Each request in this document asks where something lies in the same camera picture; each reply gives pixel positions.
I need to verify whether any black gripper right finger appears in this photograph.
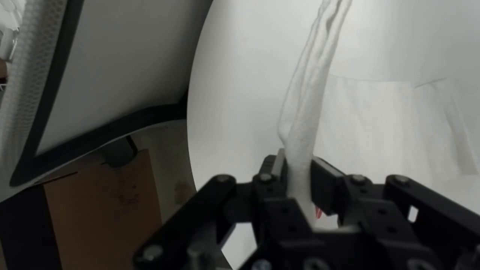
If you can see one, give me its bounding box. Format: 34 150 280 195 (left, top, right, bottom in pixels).
309 156 480 270

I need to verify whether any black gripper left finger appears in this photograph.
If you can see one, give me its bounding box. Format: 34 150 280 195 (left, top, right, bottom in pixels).
132 148 312 270

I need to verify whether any white towel with red stripes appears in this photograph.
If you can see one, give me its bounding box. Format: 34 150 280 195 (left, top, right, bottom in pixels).
276 0 480 234

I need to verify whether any large brown cardboard sheet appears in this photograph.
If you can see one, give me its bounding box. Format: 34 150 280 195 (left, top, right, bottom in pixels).
42 148 165 270

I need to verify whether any grey office chair back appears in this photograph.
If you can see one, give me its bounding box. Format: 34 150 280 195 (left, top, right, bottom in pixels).
0 0 216 190

